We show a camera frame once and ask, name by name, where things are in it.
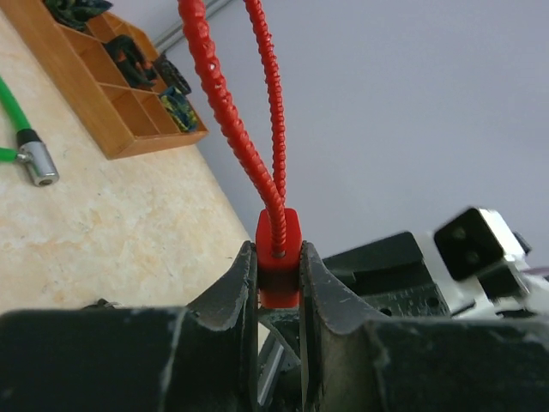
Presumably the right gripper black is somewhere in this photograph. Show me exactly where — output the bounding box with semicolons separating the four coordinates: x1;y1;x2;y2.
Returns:
298;230;451;336

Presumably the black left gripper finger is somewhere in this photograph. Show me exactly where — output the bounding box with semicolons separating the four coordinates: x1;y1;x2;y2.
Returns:
186;239;261;331

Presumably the red cable padlock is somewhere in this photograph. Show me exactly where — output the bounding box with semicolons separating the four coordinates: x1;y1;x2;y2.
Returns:
178;1;302;308

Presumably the black-headed key bunch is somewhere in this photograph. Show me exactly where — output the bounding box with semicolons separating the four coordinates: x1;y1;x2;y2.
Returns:
82;298;121;310

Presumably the rolled dark sock in tray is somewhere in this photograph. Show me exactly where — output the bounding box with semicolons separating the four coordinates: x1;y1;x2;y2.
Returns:
160;86;199;132

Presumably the black orange rolled sock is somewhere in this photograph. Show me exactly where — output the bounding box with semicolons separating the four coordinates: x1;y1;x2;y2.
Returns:
103;34;158;88

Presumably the wooden compartment tray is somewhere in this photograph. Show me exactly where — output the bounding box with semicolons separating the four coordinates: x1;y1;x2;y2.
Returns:
1;1;208;159

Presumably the green black rolled sock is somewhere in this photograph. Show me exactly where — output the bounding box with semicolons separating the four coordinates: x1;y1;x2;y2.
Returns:
44;0;113;32

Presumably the green cable lock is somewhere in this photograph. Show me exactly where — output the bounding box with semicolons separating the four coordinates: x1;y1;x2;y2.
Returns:
1;79;60;187

